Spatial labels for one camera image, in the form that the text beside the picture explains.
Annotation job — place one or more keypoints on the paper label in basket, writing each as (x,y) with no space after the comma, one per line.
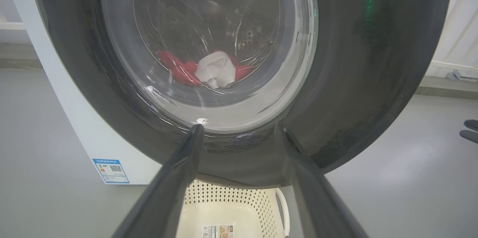
(218,231)

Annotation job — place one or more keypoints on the cream perforated laundry basket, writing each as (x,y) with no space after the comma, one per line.
(224,212)

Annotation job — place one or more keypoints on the steel washing machine drum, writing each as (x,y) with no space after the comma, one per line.
(242,40)

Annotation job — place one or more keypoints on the white washing machine body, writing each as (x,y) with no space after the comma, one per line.
(74,118)

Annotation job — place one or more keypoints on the dark round washing machine door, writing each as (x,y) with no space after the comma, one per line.
(373,81)

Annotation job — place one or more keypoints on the red garment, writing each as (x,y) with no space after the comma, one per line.
(179,70)

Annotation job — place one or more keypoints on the white garment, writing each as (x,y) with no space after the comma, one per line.
(214,68)

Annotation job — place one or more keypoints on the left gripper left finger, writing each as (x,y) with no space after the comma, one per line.
(164,193)

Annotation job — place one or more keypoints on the white metal frame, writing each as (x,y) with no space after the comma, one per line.
(459,25)

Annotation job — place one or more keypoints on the grey metal foot bracket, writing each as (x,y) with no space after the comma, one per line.
(461,76)

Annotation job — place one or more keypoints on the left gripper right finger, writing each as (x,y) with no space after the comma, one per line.
(313,200)

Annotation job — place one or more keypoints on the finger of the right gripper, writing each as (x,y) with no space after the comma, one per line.
(471,137)
(473,125)

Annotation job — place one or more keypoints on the blue energy label sticker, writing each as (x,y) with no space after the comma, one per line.
(111,171)

